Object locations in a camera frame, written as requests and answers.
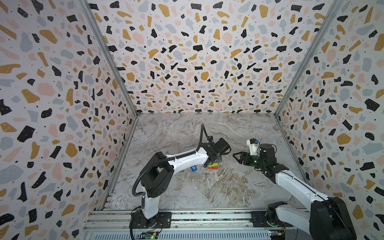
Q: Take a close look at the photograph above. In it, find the aluminium left corner post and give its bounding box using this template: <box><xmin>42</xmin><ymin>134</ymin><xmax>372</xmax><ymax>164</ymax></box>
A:
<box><xmin>78</xmin><ymin>0</ymin><xmax>138</xmax><ymax>119</ymax></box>

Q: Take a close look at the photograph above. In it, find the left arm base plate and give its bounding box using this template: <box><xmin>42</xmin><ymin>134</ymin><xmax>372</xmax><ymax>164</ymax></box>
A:
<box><xmin>130</xmin><ymin>210</ymin><xmax>172</xmax><ymax>229</ymax></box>

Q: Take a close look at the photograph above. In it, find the aluminium corner post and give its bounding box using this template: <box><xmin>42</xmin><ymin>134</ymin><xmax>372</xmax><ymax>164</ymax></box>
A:
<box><xmin>274</xmin><ymin>0</ymin><xmax>343</xmax><ymax>119</ymax></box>
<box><xmin>78</xmin><ymin>0</ymin><xmax>138</xmax><ymax>119</ymax></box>

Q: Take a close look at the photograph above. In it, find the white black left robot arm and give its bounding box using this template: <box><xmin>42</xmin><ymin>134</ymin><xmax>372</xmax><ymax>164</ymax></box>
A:
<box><xmin>132</xmin><ymin>138</ymin><xmax>232</xmax><ymax>220</ymax></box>

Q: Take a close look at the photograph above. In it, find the aluminium right corner post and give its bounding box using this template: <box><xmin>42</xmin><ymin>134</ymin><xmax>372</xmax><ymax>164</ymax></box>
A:
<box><xmin>274</xmin><ymin>0</ymin><xmax>343</xmax><ymax>119</ymax></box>

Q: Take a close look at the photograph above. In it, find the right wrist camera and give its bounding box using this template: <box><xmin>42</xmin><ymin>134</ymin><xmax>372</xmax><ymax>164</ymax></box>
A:
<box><xmin>247</xmin><ymin>138</ymin><xmax>260</xmax><ymax>156</ymax></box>

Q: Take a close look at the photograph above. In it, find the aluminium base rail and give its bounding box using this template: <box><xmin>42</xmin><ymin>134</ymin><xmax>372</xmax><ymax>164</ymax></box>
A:
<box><xmin>84</xmin><ymin>209</ymin><xmax>312</xmax><ymax>240</ymax></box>

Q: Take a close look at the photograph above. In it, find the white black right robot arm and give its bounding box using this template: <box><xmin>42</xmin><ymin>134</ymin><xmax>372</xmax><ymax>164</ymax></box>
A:
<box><xmin>233</xmin><ymin>141</ymin><xmax>357</xmax><ymax>240</ymax></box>

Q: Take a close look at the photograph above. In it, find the black corrugated cable conduit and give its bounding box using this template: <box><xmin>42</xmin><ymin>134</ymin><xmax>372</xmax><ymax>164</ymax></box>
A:
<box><xmin>131</xmin><ymin>123</ymin><xmax>214</xmax><ymax>197</ymax></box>

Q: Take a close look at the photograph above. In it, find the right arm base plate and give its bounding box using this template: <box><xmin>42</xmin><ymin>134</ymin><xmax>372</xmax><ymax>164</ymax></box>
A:
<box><xmin>250</xmin><ymin>211</ymin><xmax>293</xmax><ymax>228</ymax></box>

